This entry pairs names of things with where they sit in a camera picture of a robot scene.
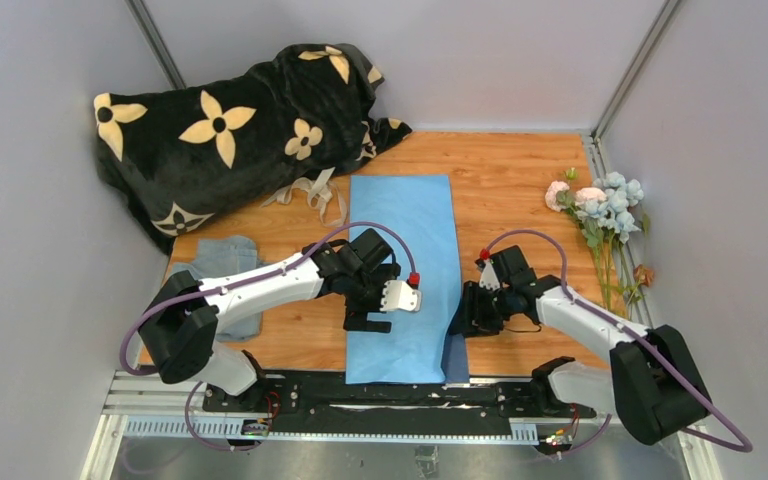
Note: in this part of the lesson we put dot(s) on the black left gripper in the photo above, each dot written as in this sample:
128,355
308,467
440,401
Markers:
357,317

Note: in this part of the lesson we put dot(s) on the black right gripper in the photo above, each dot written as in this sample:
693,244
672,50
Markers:
473,320

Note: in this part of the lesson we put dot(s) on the blue wrapping paper sheet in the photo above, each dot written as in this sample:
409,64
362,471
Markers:
418,348

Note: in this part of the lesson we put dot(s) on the pink white fake flower stem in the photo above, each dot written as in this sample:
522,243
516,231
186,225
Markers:
587,207

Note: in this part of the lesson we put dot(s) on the blue fake flower stem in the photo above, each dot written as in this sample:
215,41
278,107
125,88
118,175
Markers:
626,218

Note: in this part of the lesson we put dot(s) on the orange fake flower stem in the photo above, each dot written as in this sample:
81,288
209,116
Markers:
632,290

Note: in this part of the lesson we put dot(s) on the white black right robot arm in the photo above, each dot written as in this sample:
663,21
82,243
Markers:
651,382

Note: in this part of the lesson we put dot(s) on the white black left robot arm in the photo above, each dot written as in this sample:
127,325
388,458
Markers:
179,329

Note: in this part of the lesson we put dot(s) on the beige ribbon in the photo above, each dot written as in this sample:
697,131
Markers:
319,193

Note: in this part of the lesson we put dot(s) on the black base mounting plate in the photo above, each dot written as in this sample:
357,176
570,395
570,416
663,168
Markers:
321,402

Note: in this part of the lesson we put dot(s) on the light blue denim cloth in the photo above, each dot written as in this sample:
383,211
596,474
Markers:
226,257

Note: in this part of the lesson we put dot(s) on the black floral blanket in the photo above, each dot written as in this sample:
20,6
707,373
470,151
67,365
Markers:
183,158

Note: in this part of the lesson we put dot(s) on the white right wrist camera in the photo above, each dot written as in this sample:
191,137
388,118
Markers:
488,279

